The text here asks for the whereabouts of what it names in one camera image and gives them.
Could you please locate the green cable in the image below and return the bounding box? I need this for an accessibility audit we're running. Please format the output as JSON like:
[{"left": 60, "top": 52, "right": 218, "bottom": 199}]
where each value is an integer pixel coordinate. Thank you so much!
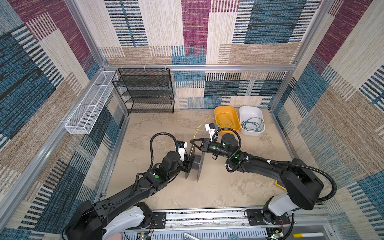
[{"left": 241, "top": 116, "right": 265, "bottom": 133}]

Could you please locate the black mesh shelf rack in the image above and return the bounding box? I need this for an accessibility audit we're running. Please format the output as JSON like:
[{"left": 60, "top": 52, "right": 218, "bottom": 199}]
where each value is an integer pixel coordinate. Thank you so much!
[{"left": 112, "top": 68, "right": 175, "bottom": 114}]

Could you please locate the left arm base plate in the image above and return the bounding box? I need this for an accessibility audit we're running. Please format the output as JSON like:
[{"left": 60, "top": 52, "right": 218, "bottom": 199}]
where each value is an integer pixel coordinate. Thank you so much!
[{"left": 130, "top": 212, "right": 167, "bottom": 230}]

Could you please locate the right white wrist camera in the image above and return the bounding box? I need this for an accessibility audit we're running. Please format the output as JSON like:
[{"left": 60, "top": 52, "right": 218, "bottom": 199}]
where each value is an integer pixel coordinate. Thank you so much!
[{"left": 205, "top": 123, "right": 219, "bottom": 142}]

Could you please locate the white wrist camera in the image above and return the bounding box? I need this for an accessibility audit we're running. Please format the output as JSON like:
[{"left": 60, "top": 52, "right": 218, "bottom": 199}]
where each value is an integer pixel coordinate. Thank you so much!
[
  {"left": 205, "top": 123, "right": 219, "bottom": 142},
  {"left": 177, "top": 141, "right": 188, "bottom": 162}
]

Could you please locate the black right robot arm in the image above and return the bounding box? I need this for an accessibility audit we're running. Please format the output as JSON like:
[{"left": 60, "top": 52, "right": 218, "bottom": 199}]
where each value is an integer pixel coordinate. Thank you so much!
[{"left": 190, "top": 130, "right": 337, "bottom": 225}]

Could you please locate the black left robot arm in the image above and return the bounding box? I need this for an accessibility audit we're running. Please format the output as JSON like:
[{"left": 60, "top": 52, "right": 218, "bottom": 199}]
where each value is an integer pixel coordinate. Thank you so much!
[{"left": 61, "top": 150, "right": 190, "bottom": 240}]

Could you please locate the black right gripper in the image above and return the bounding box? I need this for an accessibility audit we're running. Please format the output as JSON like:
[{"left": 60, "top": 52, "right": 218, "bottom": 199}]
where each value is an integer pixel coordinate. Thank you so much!
[{"left": 190, "top": 138, "right": 230, "bottom": 158}]

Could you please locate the yellow cable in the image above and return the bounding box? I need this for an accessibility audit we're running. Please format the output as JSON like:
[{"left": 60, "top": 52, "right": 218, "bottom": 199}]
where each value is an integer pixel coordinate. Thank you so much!
[{"left": 188, "top": 113, "right": 236, "bottom": 157}]

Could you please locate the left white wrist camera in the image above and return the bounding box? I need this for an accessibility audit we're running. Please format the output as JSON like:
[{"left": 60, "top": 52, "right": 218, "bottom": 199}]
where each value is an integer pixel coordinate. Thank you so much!
[{"left": 177, "top": 141, "right": 188, "bottom": 162}]

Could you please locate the white wire mesh tray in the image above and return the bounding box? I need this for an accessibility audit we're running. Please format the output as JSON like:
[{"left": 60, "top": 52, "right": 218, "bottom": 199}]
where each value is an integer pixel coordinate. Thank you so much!
[{"left": 65, "top": 71, "right": 115, "bottom": 135}]

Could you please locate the yellow handheld device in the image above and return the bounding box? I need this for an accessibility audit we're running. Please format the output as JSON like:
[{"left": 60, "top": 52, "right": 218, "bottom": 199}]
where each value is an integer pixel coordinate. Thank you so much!
[{"left": 275, "top": 180, "right": 287, "bottom": 191}]

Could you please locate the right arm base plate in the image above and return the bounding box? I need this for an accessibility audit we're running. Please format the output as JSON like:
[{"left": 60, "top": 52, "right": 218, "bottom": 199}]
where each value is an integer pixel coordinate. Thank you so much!
[{"left": 245, "top": 209, "right": 291, "bottom": 226}]

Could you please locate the yellow plastic bin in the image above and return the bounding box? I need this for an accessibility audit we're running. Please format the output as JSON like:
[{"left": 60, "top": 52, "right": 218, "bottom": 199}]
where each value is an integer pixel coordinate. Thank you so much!
[{"left": 214, "top": 106, "right": 242, "bottom": 131}]

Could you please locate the white plastic bin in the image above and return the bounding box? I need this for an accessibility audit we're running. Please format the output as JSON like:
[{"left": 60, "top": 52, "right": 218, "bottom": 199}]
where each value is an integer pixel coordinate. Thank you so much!
[{"left": 239, "top": 106, "right": 265, "bottom": 137}]

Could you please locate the dark grey cable spool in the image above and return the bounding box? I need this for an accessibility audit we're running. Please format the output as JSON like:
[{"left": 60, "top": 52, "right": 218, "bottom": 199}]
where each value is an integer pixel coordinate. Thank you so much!
[{"left": 185, "top": 153, "right": 205, "bottom": 182}]

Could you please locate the aluminium mounting rail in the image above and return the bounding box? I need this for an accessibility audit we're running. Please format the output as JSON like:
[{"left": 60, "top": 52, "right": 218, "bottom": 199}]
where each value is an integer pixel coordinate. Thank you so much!
[{"left": 107, "top": 206, "right": 340, "bottom": 240}]

